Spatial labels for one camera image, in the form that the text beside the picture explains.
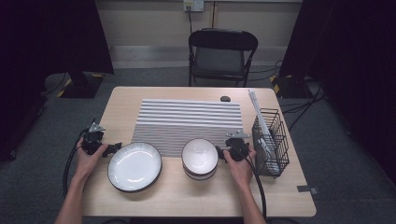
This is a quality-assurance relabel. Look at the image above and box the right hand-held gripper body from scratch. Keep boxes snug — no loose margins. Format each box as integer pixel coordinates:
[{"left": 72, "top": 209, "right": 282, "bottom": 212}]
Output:
[{"left": 225, "top": 130, "right": 250, "bottom": 162}]

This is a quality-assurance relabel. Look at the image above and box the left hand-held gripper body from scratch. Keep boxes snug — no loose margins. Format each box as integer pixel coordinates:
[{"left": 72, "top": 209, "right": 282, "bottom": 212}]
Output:
[{"left": 81, "top": 122, "right": 108, "bottom": 157}]

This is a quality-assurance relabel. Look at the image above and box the white ceramic spoon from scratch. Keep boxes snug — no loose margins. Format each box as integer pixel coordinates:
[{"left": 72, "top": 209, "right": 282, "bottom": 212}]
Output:
[
  {"left": 260, "top": 139, "right": 280, "bottom": 175},
  {"left": 257, "top": 136, "right": 278, "bottom": 174}
]

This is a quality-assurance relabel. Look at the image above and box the white plate black rim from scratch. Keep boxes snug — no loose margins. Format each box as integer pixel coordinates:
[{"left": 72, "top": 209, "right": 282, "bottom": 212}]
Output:
[{"left": 107, "top": 142, "right": 163, "bottom": 193}]

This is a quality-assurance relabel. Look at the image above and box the black wire cutlery basket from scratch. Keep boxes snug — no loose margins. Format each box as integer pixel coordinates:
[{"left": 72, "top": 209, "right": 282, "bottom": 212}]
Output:
[{"left": 251, "top": 107, "right": 290, "bottom": 179}]

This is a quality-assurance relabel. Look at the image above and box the person's right hand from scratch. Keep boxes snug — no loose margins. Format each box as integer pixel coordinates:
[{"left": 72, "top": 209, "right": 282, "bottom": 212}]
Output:
[{"left": 223, "top": 146, "right": 257, "bottom": 188}]

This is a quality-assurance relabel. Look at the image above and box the person's left hand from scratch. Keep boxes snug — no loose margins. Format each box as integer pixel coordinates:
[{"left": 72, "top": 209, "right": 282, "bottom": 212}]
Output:
[{"left": 74, "top": 138, "right": 109, "bottom": 181}]

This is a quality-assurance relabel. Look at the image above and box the grey white striped placemat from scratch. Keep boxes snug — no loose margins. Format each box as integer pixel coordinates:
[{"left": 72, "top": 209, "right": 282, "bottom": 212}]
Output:
[{"left": 131, "top": 98, "right": 248, "bottom": 161}]

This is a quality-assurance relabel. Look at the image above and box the black stand striped base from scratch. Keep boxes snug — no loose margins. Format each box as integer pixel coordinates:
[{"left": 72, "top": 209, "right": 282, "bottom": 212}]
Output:
[
  {"left": 57, "top": 69, "right": 106, "bottom": 100},
  {"left": 270, "top": 74, "right": 307, "bottom": 100}
]

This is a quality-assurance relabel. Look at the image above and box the grey round floor base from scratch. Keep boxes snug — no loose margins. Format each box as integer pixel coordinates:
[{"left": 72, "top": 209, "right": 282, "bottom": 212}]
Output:
[{"left": 43, "top": 73, "right": 73, "bottom": 96}]

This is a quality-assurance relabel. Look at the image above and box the grey tape strip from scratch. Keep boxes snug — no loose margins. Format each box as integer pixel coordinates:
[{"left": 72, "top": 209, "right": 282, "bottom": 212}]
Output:
[{"left": 296, "top": 185, "right": 319, "bottom": 196}]

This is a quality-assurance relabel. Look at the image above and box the black folding chair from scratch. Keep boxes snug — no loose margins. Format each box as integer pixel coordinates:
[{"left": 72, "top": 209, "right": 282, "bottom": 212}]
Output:
[{"left": 188, "top": 27, "right": 260, "bottom": 88}]

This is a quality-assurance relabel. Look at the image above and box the black curtain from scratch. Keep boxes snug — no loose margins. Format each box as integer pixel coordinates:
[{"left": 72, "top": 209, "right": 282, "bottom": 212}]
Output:
[
  {"left": 0, "top": 0, "right": 115, "bottom": 162},
  {"left": 278, "top": 0, "right": 396, "bottom": 185}
]

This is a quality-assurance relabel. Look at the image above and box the left hand-held gripper cable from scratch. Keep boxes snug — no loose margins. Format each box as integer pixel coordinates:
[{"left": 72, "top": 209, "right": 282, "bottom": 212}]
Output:
[{"left": 62, "top": 129, "right": 90, "bottom": 199}]

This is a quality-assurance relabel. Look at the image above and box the black floor cable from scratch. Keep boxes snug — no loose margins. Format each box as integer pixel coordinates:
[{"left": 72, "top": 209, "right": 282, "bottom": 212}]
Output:
[
  {"left": 279, "top": 78, "right": 326, "bottom": 132},
  {"left": 248, "top": 60, "right": 284, "bottom": 82}
]

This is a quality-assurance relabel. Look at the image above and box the black socket cable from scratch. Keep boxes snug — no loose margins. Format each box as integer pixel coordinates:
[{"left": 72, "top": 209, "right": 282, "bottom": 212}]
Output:
[{"left": 186, "top": 6, "right": 194, "bottom": 35}]

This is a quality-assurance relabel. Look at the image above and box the white wall socket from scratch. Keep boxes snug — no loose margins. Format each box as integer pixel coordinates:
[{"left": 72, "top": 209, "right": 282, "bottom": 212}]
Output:
[{"left": 182, "top": 0, "right": 205, "bottom": 13}]

